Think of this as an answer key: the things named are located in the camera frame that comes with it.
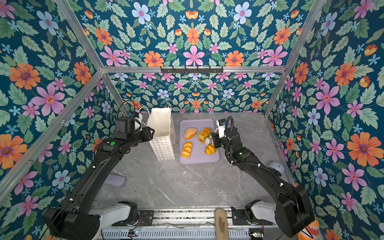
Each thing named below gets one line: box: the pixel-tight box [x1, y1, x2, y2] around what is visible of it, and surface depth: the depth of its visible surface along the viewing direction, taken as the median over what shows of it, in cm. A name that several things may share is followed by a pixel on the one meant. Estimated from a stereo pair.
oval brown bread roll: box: [184, 127, 198, 140], surface depth 106 cm
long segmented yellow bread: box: [181, 142, 192, 159], surface depth 97 cm
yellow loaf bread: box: [198, 128, 212, 144], surface depth 101 cm
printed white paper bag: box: [146, 104, 176, 161], surface depth 86 cm
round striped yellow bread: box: [204, 144, 216, 155], surface depth 97 cm
